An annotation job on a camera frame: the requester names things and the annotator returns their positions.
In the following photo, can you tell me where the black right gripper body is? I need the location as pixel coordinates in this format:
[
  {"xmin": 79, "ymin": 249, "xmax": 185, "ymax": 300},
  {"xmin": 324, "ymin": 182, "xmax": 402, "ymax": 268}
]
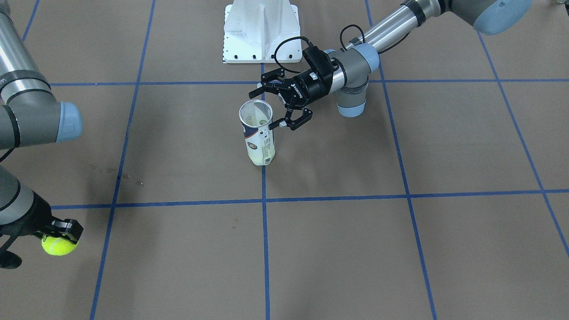
[{"xmin": 0, "ymin": 192, "xmax": 55, "ymax": 236}]

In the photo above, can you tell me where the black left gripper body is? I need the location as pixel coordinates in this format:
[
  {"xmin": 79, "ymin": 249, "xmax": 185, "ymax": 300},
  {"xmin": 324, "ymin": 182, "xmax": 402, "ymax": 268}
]
[{"xmin": 284, "ymin": 70, "xmax": 334, "ymax": 109}]

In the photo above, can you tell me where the yellow Roland Garros tennis ball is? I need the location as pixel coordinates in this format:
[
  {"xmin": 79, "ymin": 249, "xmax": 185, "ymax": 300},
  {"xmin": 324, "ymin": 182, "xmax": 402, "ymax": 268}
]
[{"xmin": 40, "ymin": 235, "xmax": 78, "ymax": 256}]

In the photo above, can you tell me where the clear tennis ball can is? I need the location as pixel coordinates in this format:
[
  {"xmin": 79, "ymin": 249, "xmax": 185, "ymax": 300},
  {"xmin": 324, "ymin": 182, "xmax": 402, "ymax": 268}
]
[{"xmin": 239, "ymin": 100, "xmax": 276, "ymax": 152}]

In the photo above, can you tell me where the yellow Wilson tennis ball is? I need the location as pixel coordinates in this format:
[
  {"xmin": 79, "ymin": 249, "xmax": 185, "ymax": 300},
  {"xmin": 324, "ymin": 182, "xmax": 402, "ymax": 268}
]
[{"xmin": 247, "ymin": 148, "xmax": 276, "ymax": 166}]

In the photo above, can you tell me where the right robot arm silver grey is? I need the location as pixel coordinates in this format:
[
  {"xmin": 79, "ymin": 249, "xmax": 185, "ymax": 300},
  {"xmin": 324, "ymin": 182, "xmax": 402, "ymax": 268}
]
[{"xmin": 0, "ymin": 0, "xmax": 84, "ymax": 269}]

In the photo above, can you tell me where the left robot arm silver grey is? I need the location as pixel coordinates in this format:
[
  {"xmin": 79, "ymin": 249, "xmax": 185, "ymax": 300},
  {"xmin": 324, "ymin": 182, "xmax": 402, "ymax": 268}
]
[{"xmin": 248, "ymin": 0, "xmax": 532, "ymax": 130}]

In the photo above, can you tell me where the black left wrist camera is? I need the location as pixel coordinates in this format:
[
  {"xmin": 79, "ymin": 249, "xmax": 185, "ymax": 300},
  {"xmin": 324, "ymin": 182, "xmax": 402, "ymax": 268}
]
[{"xmin": 302, "ymin": 45, "xmax": 335, "ymax": 82}]

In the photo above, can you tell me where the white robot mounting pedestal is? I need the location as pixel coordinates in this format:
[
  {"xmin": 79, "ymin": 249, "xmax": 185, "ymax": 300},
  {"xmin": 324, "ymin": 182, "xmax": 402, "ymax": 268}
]
[{"xmin": 222, "ymin": 0, "xmax": 302, "ymax": 64}]

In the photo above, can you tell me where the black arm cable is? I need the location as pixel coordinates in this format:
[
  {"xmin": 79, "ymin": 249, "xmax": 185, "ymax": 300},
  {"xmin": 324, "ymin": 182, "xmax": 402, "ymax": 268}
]
[{"xmin": 273, "ymin": 24, "xmax": 409, "ymax": 67}]

